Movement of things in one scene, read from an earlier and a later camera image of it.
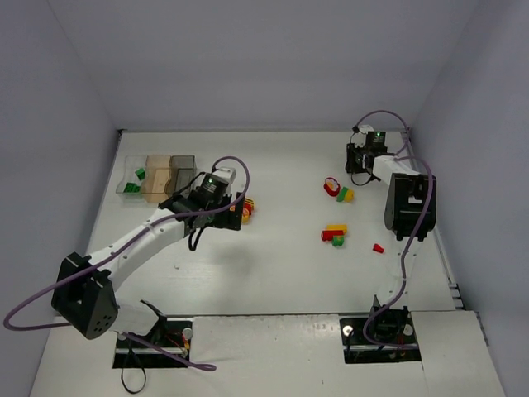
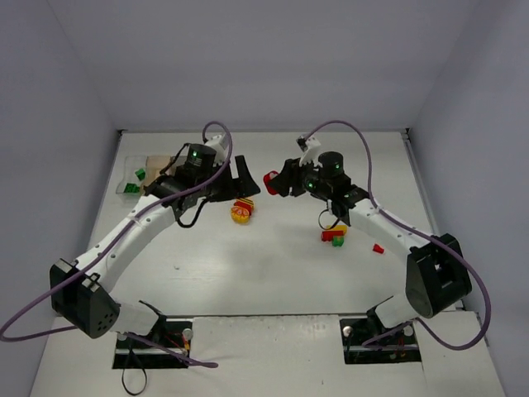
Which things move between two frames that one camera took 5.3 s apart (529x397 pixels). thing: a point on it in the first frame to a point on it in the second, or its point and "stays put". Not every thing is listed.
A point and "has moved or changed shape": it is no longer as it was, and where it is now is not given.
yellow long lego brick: x=337 y=227 stays put
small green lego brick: x=140 y=174 stays put
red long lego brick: x=327 y=235 stays put
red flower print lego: x=331 y=186 has moved or changed shape
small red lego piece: x=378 y=248 stays put
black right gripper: x=354 y=158 to x=292 y=179
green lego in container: x=131 y=188 stays put
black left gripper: x=233 y=212 to x=231 y=186
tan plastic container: x=157 y=176 stays put
